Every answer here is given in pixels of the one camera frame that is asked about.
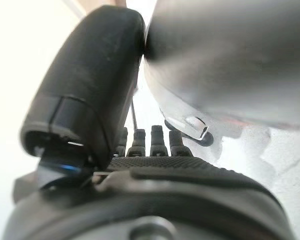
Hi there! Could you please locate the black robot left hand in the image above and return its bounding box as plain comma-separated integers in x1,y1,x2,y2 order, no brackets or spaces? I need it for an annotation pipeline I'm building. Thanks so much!
1,4,294,240

